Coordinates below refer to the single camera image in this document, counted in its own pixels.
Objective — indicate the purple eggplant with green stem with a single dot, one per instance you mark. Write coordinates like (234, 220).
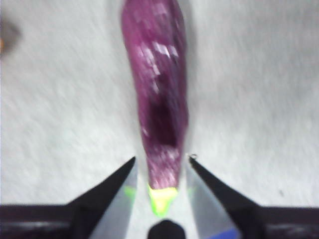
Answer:
(157, 87)

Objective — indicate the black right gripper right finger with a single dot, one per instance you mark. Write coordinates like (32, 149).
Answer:
(216, 199)

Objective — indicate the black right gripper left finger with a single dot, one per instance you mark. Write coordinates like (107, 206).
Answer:
(109, 199)

